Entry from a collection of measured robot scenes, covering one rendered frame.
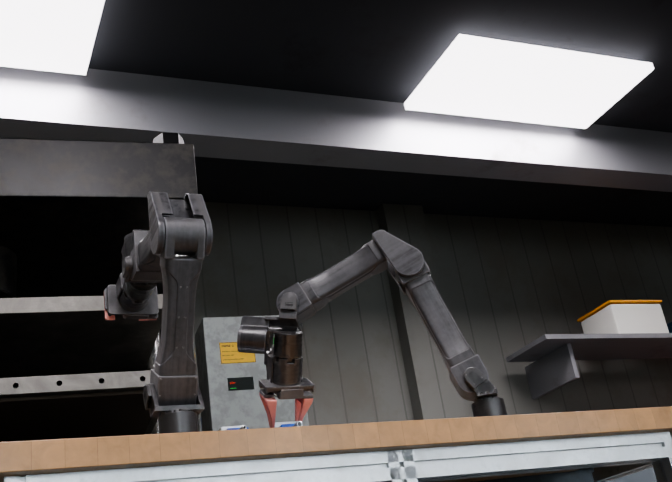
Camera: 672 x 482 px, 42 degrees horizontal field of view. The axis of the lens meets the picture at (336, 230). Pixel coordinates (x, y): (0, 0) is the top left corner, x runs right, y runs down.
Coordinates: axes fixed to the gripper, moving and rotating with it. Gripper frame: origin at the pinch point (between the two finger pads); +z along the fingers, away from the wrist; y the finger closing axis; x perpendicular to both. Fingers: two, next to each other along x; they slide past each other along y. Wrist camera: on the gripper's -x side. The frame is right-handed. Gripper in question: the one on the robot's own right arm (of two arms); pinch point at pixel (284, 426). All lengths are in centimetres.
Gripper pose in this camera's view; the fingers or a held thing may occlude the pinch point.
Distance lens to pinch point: 184.5
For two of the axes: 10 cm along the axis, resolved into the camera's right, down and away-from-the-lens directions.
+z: -0.4, 10.0, 0.8
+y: -9.5, -0.2, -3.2
